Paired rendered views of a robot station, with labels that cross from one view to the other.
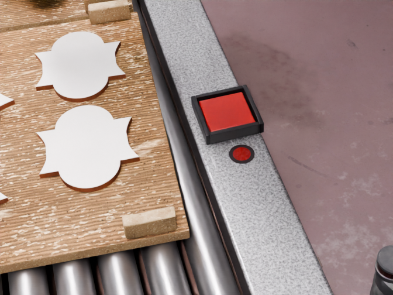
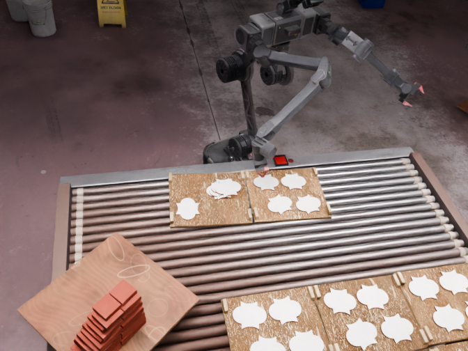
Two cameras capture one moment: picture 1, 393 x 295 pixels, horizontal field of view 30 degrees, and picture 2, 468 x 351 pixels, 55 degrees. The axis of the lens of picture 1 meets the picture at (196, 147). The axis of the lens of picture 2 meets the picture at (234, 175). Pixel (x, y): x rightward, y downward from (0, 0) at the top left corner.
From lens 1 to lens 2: 239 cm
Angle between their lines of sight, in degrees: 61
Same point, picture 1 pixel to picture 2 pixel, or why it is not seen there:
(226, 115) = (281, 160)
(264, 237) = (312, 160)
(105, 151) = (295, 177)
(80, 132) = (290, 182)
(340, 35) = not seen: hidden behind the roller
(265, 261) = (317, 161)
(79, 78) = (271, 182)
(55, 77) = (271, 186)
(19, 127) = (286, 193)
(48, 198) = (307, 189)
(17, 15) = (242, 196)
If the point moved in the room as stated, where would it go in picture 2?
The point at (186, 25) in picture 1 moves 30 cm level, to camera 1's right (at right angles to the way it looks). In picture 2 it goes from (246, 164) to (245, 130)
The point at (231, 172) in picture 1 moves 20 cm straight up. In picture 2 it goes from (296, 162) to (303, 137)
